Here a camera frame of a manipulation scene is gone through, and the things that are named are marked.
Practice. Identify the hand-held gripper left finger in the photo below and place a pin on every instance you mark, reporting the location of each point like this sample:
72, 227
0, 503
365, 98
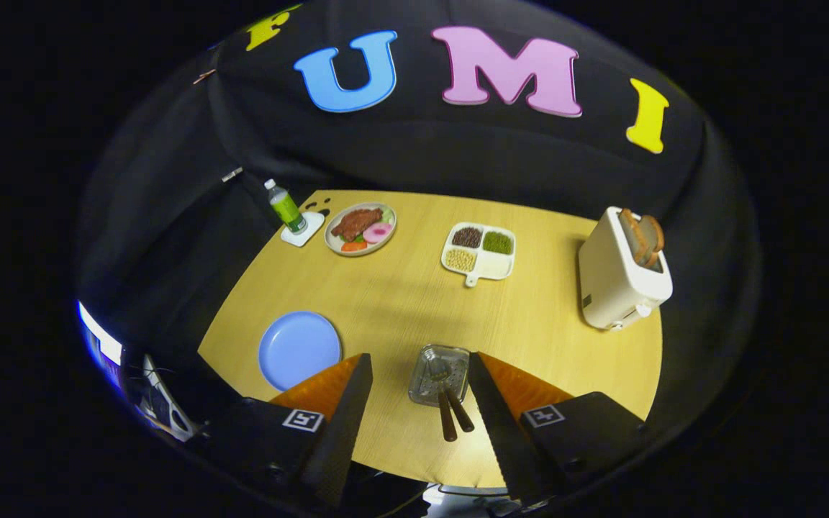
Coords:
342, 432

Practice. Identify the silver metal clip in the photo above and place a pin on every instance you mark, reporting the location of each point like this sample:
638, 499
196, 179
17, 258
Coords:
232, 174

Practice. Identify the white office chair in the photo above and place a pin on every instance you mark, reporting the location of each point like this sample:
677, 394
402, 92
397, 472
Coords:
170, 410

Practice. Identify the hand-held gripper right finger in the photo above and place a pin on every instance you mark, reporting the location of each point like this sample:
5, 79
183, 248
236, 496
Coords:
501, 432

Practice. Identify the blue plate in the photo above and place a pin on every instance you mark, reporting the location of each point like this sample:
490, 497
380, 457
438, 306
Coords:
299, 349

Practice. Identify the computer monitor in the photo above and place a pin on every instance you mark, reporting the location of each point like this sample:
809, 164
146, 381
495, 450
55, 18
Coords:
98, 338

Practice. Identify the white plate of meat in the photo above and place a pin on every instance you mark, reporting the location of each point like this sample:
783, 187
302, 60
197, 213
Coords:
358, 226

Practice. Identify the white toaster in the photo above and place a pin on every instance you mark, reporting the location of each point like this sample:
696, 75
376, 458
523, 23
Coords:
612, 280

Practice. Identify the white square coaster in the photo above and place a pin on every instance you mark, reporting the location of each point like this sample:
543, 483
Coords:
306, 236

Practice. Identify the brown toast slice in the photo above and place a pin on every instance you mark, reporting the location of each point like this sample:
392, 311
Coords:
655, 234
632, 234

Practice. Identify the pink clip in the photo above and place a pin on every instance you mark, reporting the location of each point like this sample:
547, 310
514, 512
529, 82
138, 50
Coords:
204, 75

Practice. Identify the green label drink bottle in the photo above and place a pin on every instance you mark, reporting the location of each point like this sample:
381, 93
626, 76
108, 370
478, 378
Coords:
286, 208

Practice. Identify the white divided bean dish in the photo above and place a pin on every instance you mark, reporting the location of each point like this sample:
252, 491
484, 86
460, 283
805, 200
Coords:
478, 252

